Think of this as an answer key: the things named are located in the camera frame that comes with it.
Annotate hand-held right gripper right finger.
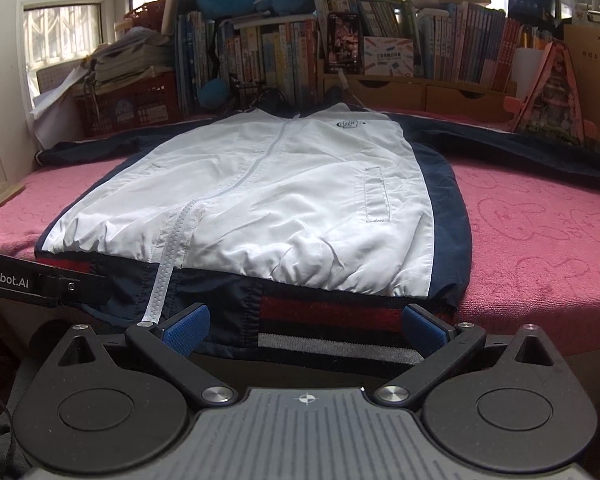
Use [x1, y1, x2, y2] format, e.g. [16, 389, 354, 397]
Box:
[372, 304, 556, 408]

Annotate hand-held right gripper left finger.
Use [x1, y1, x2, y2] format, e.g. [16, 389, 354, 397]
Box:
[55, 303, 241, 408]

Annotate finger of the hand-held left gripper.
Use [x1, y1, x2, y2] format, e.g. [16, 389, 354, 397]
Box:
[0, 247, 109, 310]

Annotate white and navy zip jacket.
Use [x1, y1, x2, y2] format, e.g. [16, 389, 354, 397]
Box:
[35, 102, 600, 379]

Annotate loose white paper sheets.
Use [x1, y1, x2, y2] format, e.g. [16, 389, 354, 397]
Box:
[30, 65, 96, 149]

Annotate red plastic crate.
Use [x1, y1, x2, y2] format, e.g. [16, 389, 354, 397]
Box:
[75, 72, 181, 139]

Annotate blue plush ball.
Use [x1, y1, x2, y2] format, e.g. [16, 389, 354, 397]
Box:
[196, 78, 231, 111]

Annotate wooden desk organiser with drawers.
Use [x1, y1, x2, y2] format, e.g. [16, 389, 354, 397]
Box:
[322, 72, 519, 124]

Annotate miniature bicycle model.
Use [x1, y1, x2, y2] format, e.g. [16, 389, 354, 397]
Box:
[227, 77, 291, 111]

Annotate pink toy house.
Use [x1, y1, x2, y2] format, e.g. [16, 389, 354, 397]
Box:
[502, 40, 599, 149]

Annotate white pencil-print box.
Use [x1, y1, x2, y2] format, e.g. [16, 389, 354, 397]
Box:
[362, 36, 415, 79]

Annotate white paper board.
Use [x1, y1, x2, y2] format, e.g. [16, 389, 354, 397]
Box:
[511, 47, 549, 96]

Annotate red woven basket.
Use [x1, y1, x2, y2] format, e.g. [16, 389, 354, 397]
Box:
[122, 0, 169, 34]

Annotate black smartphone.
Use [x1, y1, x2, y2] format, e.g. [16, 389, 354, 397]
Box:
[324, 10, 366, 76]

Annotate beige rolled paper tube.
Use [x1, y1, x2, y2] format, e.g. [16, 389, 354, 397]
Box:
[161, 0, 184, 36]

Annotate white charging cable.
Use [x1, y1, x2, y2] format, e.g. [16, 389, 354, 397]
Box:
[337, 72, 369, 111]

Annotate black strap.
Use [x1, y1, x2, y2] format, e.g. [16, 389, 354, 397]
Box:
[210, 20, 232, 82]

